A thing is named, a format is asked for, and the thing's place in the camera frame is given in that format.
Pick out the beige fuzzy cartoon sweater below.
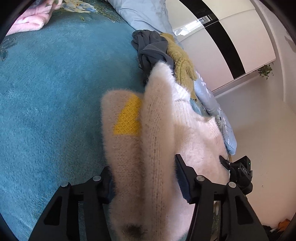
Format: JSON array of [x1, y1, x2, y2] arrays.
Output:
[[101, 62, 229, 240]]

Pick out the green hanging plant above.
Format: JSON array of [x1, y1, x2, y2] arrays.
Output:
[[257, 64, 273, 80]]

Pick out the olive knitted garment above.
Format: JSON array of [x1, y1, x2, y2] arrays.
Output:
[[161, 33, 197, 100]]

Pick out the white black wardrobe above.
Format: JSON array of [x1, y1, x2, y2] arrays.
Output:
[[166, 1, 276, 90]]

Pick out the blue plush bed blanket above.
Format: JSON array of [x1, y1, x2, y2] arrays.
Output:
[[1, 1, 144, 240]]

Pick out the dark grey crumpled garment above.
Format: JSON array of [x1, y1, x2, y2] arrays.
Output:
[[131, 30, 174, 86]]

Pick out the light blue floral quilt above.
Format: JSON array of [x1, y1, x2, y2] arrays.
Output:
[[109, 1, 237, 155]]

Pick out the pink folded garment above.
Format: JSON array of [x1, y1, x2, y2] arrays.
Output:
[[6, 0, 63, 36]]

